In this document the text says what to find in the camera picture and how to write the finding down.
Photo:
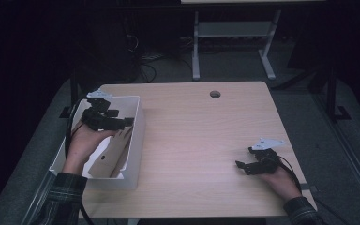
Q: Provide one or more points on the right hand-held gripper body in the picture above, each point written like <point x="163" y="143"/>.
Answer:
<point x="267" y="159"/>

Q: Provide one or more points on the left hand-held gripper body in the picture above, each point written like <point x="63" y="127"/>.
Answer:
<point x="98" y="118"/>

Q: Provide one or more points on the white rectangular box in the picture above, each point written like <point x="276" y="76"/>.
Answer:
<point x="134" y="156"/>

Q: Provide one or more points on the beige cloth garment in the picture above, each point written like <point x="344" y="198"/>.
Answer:
<point x="112" y="156"/>

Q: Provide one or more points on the person's right hand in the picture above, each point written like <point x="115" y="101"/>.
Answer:
<point x="281" y="184"/>

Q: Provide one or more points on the person's left hand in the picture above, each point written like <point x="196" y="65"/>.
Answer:
<point x="84" y="143"/>

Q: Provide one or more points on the black metal stand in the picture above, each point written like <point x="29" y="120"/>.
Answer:
<point x="332" y="93"/>
<point x="74" y="90"/>

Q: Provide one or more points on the aluminium floor rail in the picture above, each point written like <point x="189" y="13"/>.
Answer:
<point x="39" y="200"/>
<point x="350" y="156"/>

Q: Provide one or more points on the white metal stand frame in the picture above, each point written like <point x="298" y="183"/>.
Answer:
<point x="231" y="28"/>

